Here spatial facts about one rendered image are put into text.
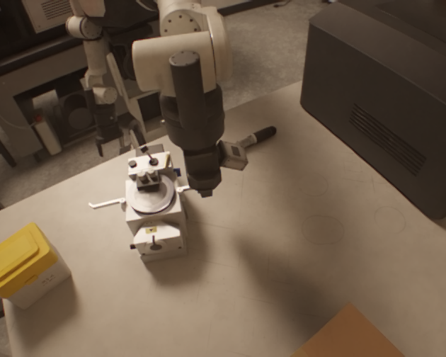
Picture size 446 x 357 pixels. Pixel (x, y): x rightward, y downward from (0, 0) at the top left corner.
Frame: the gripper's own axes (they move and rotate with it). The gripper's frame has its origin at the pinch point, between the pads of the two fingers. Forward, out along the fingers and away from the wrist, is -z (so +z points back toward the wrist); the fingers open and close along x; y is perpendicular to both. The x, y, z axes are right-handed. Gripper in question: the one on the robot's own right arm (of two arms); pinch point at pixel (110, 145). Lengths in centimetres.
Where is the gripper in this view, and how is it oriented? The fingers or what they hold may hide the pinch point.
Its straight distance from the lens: 143.3
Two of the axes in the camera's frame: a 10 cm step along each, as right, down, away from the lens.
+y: 7.7, 3.4, -5.4
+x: -6.4, 4.2, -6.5
